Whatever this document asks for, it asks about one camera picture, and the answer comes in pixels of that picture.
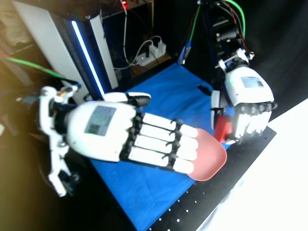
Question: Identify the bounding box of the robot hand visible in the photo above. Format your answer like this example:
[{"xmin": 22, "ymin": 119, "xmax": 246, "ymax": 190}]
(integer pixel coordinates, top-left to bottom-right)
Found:
[
  {"xmin": 66, "ymin": 92, "xmax": 200, "ymax": 174},
  {"xmin": 210, "ymin": 64, "xmax": 278, "ymax": 145}
]

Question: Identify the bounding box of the red block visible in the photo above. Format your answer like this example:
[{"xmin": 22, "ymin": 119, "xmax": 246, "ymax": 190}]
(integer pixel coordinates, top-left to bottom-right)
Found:
[{"xmin": 215, "ymin": 115, "xmax": 233, "ymax": 142}]

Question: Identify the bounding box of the pink bowl with red block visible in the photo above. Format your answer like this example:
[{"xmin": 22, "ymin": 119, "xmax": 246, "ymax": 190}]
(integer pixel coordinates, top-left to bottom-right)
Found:
[{"xmin": 187, "ymin": 128, "xmax": 228, "ymax": 181}]

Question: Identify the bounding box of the small black object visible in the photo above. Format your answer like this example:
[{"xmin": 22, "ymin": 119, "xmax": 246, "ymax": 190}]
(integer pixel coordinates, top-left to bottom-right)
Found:
[{"xmin": 197, "ymin": 84, "xmax": 213, "ymax": 96}]

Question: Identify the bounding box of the blue cloth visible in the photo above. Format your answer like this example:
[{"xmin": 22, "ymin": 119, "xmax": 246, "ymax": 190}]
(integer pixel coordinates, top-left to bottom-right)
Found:
[{"xmin": 90, "ymin": 63, "xmax": 241, "ymax": 231}]

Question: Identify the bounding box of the wooden shelf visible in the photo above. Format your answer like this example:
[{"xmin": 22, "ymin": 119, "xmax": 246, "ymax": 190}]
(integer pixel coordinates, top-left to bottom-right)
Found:
[{"xmin": 131, "ymin": 53, "xmax": 173, "ymax": 76}]

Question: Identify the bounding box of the white power strip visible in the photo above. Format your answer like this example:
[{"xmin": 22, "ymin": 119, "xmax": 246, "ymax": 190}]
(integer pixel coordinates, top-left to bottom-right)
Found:
[{"xmin": 135, "ymin": 42, "xmax": 167, "ymax": 67}]

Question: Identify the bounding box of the black perforated board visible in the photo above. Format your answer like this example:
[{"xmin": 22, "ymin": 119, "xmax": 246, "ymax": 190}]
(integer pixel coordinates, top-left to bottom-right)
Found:
[{"xmin": 146, "ymin": 127, "xmax": 277, "ymax": 231}]

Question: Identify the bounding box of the white computer tower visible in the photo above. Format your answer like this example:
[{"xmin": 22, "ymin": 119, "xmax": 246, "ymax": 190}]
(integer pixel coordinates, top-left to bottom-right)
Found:
[{"xmin": 12, "ymin": 0, "xmax": 120, "ymax": 102}]

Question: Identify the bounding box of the green cable with blue plug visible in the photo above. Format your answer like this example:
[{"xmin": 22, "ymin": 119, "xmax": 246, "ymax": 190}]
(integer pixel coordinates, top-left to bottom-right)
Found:
[{"xmin": 178, "ymin": 4, "xmax": 202, "ymax": 65}]

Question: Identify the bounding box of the white power cable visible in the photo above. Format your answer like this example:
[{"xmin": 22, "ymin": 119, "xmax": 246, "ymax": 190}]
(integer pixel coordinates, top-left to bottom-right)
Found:
[{"xmin": 122, "ymin": 4, "xmax": 145, "ymax": 70}]

